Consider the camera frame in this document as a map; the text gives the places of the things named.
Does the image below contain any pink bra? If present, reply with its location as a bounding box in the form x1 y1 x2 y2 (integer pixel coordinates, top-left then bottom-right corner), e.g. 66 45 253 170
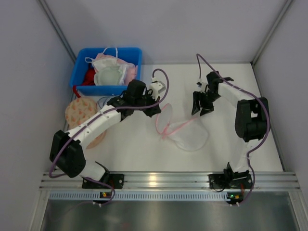
124 65 138 85

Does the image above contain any pink-trimmed mesh laundry bag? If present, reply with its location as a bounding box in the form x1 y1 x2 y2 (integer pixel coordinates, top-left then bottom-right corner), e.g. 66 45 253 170
155 103 209 152

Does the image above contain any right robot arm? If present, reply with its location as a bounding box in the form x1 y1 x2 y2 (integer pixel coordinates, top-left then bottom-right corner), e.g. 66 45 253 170
192 72 270 172

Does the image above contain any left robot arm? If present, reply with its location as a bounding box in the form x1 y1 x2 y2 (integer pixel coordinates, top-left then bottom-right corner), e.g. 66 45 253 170
49 80 169 181

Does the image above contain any blue-trimmed mesh laundry bag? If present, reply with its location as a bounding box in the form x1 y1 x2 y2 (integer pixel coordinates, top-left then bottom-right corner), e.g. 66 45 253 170
97 96 113 112

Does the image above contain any green mesh laundry bag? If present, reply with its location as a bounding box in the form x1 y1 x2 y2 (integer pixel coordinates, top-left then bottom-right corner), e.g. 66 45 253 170
94 64 133 86

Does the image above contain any white bra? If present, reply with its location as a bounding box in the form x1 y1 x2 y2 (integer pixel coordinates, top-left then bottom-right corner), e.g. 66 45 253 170
84 47 118 73

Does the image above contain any red bra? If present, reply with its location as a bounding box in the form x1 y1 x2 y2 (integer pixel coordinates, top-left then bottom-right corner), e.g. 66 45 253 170
73 65 96 98

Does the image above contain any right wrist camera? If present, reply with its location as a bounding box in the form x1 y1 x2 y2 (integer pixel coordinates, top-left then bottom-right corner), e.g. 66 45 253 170
197 78 208 93

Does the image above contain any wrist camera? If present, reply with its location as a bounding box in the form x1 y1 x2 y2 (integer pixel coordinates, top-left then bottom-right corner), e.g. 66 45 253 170
148 77 166 101
197 78 208 93

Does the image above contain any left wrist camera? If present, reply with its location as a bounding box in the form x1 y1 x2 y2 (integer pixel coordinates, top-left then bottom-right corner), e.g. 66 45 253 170
148 77 166 101

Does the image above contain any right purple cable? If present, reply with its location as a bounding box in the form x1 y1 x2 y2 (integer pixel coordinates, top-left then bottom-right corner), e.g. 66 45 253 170
195 53 271 206

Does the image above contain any purple cable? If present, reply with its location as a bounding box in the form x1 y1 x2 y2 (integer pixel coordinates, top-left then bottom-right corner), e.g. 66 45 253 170
195 53 271 206
48 68 170 206

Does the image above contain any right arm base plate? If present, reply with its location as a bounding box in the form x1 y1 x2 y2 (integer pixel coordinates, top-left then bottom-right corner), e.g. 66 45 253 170
209 171 253 192

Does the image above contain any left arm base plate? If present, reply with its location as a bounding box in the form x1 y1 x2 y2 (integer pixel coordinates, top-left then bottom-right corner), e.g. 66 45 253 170
82 173 125 189

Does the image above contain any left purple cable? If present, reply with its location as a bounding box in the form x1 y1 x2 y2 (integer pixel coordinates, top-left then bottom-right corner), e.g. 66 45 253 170
48 68 170 206

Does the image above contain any aluminium mounting rail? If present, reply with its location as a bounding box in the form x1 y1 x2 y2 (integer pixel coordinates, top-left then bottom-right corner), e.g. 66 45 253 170
39 172 300 192

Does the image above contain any slotted cable duct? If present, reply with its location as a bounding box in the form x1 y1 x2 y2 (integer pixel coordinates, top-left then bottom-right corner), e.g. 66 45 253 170
49 191 245 201

